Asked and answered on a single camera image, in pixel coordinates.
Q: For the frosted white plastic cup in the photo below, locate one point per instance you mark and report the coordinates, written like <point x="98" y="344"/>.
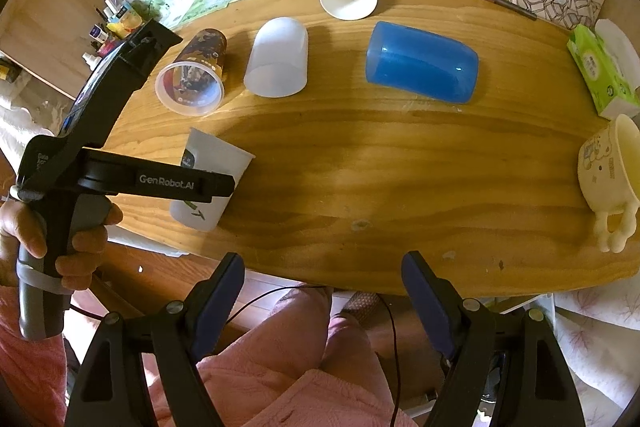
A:
<point x="277" y="57"/>

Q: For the person's left hand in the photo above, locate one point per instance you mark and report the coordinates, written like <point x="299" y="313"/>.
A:
<point x="30" y="237"/>

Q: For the person's left forearm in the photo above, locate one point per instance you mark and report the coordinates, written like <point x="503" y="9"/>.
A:
<point x="20" y="357"/>

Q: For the cluster of small bottles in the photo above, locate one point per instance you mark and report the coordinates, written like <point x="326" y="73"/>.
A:
<point x="112" y="24"/>

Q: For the wooden cabinet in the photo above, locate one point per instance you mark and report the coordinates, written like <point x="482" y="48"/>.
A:
<point x="40" y="7"/>

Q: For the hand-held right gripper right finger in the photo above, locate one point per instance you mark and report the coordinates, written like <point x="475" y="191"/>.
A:
<point x="430" y="312"/>

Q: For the white floral bedsheet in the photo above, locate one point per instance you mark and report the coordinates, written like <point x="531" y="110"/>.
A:
<point x="600" y="332"/>

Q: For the cream cartoon mug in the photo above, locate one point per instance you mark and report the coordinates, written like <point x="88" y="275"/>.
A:
<point x="605" y="162"/>

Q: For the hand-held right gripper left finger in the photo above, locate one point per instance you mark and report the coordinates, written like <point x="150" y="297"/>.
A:
<point x="222" y="297"/>

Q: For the dark pen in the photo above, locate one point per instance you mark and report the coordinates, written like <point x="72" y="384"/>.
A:
<point x="505" y="5"/>

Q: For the blue plastic cup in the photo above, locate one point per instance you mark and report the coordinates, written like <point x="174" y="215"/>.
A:
<point x="420" y="62"/>

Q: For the white paper cup green print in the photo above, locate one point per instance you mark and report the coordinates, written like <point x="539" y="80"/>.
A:
<point x="215" y="154"/>

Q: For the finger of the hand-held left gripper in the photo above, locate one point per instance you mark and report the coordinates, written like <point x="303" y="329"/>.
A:
<point x="170" y="179"/>

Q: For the green tissue box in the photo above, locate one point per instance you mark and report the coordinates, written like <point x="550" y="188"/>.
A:
<point x="597" y="67"/>

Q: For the clear printed plastic cup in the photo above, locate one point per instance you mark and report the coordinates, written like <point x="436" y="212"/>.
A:
<point x="200" y="57"/>

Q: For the brown patterned slipper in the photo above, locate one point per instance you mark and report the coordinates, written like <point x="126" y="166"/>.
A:
<point x="360" y="305"/>

